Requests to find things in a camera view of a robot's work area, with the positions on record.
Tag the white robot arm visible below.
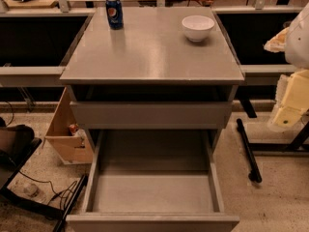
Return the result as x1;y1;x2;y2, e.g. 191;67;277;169
264;4;309;131

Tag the black bar on floor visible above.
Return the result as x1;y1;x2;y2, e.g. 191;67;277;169
237;119;262;183

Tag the white ceramic bowl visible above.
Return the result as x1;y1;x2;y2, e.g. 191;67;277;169
182;15;214;42

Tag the black frame leg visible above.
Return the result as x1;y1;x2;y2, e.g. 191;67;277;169
53;175;88;232

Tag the blue Pepsi can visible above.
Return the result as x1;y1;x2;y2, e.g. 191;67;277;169
105;0;124;30

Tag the grey drawer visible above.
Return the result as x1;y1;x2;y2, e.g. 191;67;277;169
67;130;239;232
70;101;232;130

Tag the cardboard box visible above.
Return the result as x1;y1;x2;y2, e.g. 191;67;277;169
45;89;93;164

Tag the grey top drawer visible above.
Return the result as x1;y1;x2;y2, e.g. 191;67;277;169
70;101;232;130

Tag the plastic water bottle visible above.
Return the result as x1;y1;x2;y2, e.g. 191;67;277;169
23;183;46;203

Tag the dark bag on left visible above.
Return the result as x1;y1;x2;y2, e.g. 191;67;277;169
0;118;35;168

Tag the black floor cable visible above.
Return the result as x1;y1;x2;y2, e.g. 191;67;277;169
18;170;80;211

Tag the grey drawer cabinet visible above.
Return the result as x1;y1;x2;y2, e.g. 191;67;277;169
61;7;243;143

